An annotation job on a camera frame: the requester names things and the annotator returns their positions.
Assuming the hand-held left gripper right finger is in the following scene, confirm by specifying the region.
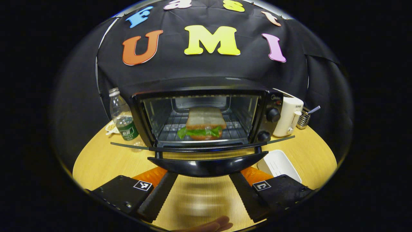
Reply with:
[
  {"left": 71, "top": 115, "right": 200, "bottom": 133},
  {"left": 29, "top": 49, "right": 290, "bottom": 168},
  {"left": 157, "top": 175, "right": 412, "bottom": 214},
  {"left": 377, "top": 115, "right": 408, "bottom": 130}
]
[{"left": 229, "top": 167, "right": 314, "bottom": 223}]

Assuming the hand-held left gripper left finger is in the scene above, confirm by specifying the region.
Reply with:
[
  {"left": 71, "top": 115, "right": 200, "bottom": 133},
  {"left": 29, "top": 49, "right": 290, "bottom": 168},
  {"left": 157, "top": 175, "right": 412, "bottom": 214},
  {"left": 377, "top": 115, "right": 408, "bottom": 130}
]
[{"left": 85, "top": 167, "right": 178, "bottom": 223}]

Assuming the black electric oven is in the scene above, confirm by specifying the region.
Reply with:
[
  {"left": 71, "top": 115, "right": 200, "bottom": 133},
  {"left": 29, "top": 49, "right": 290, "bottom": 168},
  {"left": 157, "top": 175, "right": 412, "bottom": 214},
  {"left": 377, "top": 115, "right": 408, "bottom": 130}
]
[{"left": 110, "top": 77, "right": 295, "bottom": 178}]

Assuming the lettuce sandwich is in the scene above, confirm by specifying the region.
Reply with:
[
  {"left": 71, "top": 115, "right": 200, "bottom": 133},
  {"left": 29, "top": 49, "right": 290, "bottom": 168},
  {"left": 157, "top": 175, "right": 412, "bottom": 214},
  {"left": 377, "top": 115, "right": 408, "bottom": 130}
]
[{"left": 177, "top": 107, "right": 227, "bottom": 141}]

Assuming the white plastic tray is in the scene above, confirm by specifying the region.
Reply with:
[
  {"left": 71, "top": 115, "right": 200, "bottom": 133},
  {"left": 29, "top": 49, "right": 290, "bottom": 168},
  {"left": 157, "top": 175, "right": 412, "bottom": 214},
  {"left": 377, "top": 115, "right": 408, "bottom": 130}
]
[{"left": 257, "top": 149, "right": 302, "bottom": 184}]

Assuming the small snack dish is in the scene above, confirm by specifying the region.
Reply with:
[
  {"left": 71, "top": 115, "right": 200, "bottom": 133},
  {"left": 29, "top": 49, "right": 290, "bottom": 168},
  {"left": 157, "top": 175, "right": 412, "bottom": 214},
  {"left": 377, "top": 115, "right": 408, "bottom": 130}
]
[{"left": 105, "top": 120, "right": 120, "bottom": 135}]

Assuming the clear plastic water bottle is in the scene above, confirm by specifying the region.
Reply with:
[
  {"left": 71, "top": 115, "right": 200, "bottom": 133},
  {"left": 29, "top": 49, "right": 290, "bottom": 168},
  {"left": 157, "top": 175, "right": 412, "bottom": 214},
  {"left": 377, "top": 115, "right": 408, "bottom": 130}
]
[{"left": 108, "top": 87, "right": 145, "bottom": 152}]

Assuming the white toaster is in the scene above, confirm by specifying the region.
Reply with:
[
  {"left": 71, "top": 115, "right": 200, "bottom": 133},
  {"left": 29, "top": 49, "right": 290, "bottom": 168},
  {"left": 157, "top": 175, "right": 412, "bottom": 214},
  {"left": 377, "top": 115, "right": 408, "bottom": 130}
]
[{"left": 273, "top": 96, "right": 304, "bottom": 138}]

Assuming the black backdrop cloth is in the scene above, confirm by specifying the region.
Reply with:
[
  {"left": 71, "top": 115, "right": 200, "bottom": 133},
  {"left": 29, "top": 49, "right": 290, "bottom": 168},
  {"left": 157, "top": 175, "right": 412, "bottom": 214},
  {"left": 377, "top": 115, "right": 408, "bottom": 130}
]
[{"left": 51, "top": 0, "right": 354, "bottom": 161}]

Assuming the metal wire holder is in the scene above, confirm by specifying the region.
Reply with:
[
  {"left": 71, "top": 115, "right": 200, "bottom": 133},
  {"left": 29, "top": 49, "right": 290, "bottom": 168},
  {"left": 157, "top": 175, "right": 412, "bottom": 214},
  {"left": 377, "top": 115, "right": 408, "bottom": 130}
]
[{"left": 296, "top": 106, "right": 311, "bottom": 130}]

